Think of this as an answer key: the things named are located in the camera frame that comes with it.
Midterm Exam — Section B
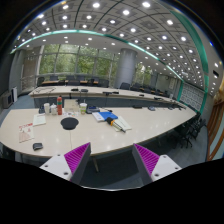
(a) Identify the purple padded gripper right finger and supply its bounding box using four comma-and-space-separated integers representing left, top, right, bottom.
132, 144, 181, 185

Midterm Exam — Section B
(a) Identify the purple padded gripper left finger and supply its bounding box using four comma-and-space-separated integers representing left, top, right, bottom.
41, 143, 91, 184

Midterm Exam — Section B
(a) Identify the black computer mouse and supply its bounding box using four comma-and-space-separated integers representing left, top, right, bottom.
33, 143, 43, 151

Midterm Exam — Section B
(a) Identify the black round mouse pad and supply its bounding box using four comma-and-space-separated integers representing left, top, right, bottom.
61, 117, 79, 130

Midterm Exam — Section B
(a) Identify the long cream conference table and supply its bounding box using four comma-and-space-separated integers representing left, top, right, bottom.
0, 107, 195, 157

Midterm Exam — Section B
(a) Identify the black office chair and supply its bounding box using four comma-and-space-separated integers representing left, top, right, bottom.
174, 116, 206, 146

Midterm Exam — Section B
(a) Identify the white booklet stack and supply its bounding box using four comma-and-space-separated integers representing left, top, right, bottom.
115, 116, 132, 131

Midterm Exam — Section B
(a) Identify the red and white leaflet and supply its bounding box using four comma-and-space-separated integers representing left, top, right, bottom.
19, 123, 34, 143

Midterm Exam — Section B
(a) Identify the white paper sheet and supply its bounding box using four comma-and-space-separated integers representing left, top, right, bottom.
33, 114, 46, 126

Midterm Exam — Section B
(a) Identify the blue folder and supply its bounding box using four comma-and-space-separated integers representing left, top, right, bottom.
99, 112, 118, 121

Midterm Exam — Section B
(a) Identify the white cup with green label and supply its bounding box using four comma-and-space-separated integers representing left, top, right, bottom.
79, 103, 87, 115

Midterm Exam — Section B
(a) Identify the white paper cup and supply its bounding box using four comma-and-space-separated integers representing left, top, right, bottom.
44, 103, 50, 115

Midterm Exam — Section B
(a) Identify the red drink bottle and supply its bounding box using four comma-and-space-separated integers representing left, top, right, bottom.
57, 96, 62, 115

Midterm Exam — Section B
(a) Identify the rear cream conference table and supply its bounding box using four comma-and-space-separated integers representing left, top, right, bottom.
29, 86, 184, 108

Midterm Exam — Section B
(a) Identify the round grey pillar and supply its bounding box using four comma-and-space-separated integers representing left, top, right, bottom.
114, 48, 137, 88

